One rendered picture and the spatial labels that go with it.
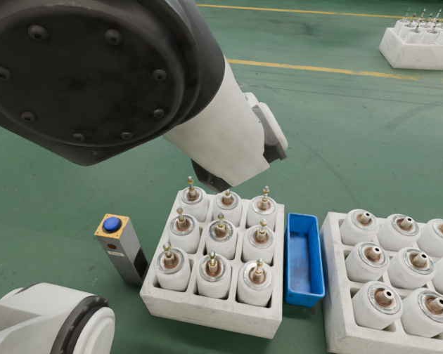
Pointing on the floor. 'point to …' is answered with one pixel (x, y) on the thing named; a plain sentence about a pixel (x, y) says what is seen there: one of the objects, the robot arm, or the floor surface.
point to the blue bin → (302, 261)
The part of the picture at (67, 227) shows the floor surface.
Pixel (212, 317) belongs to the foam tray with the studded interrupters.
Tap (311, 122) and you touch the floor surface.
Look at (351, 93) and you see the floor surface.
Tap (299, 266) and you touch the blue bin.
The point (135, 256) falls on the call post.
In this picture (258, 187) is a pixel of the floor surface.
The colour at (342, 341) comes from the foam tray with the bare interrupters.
